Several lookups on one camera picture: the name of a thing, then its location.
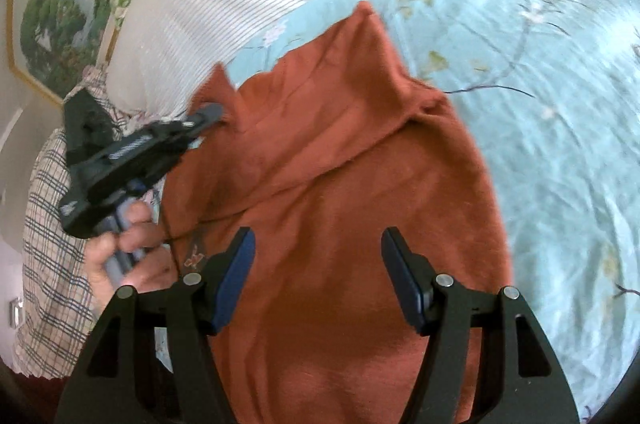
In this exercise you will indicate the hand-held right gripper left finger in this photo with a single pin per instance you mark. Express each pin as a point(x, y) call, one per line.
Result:
point(234, 278)

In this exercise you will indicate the person's left hand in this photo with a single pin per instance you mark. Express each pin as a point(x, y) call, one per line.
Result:
point(132, 254)

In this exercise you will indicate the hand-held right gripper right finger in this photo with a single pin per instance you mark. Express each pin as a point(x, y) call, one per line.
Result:
point(403, 276)

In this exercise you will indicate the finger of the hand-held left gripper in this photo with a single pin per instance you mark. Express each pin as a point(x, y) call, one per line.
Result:
point(202, 118)

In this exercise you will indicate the rust orange sweater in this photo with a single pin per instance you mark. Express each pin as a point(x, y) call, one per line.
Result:
point(345, 224)

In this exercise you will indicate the framed landscape painting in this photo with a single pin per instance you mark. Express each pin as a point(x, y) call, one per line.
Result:
point(60, 4)

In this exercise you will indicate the plaid blanket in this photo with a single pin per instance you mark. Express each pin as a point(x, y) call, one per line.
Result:
point(55, 244)

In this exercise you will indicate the light blue floral bedsheet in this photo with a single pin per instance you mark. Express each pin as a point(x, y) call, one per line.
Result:
point(525, 114)

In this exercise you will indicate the wall outlet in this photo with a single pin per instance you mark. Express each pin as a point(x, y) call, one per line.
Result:
point(13, 313)

